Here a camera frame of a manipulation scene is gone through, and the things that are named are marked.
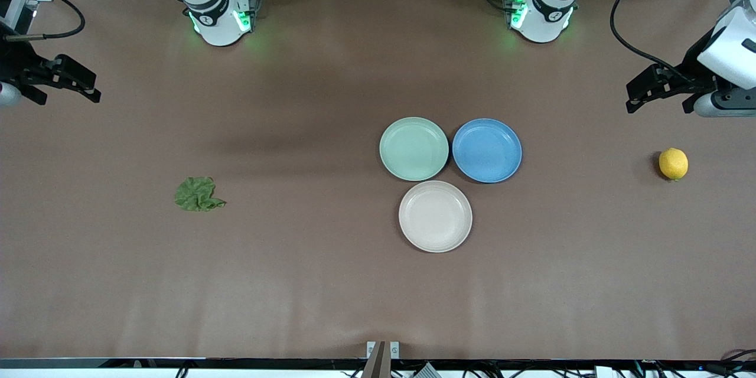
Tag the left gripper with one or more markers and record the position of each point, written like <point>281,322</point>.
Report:
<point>692,68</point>

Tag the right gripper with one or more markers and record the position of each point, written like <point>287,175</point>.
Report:
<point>13,61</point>

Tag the yellow lemon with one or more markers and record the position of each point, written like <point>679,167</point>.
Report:
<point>673,163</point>

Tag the green lettuce leaf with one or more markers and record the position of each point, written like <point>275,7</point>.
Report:
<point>198,194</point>

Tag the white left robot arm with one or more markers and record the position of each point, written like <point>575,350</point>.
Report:
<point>543,18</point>

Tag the blue round plate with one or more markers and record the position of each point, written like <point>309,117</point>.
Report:
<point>486,150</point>

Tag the light green round plate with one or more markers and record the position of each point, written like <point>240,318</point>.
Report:
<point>413,149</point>

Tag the beige round plate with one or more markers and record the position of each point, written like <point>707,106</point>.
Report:
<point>435,217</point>

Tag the grey metal camera bracket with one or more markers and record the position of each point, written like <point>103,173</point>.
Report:
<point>383,357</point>

